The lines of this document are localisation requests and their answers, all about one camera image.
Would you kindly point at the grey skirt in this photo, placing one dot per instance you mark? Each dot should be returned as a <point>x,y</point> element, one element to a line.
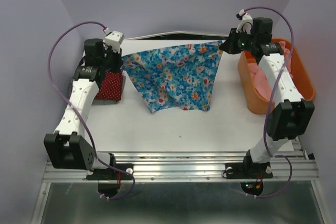
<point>106,102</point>

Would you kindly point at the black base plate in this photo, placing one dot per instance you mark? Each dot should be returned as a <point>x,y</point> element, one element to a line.
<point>242,172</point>
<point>108,174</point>

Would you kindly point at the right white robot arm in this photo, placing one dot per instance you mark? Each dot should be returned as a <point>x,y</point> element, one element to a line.
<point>291,113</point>

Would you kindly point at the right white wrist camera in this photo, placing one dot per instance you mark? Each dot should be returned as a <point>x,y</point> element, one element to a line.
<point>246,22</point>

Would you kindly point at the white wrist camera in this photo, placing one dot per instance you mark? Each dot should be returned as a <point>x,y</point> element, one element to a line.
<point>246,22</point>
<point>114,39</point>

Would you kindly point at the blue floral skirt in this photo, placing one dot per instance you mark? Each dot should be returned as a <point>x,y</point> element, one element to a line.
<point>177,76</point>

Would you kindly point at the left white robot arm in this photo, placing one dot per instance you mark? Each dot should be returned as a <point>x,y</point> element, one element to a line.
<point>71,145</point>

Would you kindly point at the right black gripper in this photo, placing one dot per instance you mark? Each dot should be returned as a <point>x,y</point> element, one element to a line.
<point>230,45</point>

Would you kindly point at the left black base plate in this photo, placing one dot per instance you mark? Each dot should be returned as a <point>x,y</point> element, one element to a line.
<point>108,174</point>

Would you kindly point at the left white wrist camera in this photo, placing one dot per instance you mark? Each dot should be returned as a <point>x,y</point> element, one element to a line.
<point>114,39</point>

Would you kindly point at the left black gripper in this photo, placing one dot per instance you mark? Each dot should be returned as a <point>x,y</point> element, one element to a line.
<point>117,56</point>

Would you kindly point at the orange plastic bin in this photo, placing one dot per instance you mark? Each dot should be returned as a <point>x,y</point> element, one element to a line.
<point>252,90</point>

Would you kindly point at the red dotted skirt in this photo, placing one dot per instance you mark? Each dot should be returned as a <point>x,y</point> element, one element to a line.
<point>111,87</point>

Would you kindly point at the aluminium rail frame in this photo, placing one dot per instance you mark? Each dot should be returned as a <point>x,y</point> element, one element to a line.
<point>185,167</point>

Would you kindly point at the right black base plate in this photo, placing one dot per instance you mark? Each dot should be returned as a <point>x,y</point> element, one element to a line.
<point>242,172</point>

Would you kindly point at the pink garment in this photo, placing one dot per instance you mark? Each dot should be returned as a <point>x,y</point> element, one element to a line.
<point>259,78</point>

